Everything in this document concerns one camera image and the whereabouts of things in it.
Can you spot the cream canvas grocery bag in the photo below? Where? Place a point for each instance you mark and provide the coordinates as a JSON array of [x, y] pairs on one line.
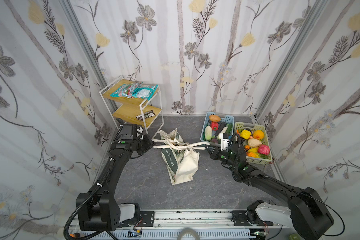
[[180, 157]]

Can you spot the pink dragon fruit toy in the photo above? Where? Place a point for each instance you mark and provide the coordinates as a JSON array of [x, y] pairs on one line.
[[264, 150]]

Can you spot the beige pear toy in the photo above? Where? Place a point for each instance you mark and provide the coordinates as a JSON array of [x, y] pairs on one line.
[[254, 143]]

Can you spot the blue plastic vegetable basket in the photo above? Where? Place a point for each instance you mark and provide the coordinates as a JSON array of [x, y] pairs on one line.
[[226, 120]]

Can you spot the brown potato toy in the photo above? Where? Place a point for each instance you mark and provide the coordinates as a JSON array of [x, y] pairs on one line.
[[214, 118]]

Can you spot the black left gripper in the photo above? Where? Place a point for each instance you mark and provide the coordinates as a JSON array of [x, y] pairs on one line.
[[147, 144]]

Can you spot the yellow citron toy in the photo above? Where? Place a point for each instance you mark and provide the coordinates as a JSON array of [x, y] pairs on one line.
[[245, 134]]

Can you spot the white chinese cabbage toy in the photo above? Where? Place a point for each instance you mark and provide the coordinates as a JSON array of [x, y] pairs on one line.
[[223, 131]]

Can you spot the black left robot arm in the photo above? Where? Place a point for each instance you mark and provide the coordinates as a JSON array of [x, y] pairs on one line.
[[108, 186]]

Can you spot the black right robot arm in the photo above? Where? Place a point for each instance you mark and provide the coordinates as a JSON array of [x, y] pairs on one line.
[[282, 192]]

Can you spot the dark brown candy bar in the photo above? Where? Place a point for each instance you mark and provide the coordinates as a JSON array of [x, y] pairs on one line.
[[146, 115]]

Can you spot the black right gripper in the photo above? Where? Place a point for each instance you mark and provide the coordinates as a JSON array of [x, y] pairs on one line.
[[215, 151]]

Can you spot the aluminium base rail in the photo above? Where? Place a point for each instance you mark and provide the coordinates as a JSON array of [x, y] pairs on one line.
[[197, 219]]

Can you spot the red teal snack packet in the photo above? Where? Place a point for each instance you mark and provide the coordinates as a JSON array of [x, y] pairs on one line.
[[126, 90]]

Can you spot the red bell pepper toy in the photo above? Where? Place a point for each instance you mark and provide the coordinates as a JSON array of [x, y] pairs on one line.
[[214, 126]]

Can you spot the green plastic fruit basket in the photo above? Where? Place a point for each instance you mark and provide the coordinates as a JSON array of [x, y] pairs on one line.
[[252, 153]]

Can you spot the white wire two-tier shelf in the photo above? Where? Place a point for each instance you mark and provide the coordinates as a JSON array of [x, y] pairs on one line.
[[128, 109]]

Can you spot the orange fruit toy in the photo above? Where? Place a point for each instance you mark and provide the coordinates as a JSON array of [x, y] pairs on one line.
[[258, 134]]

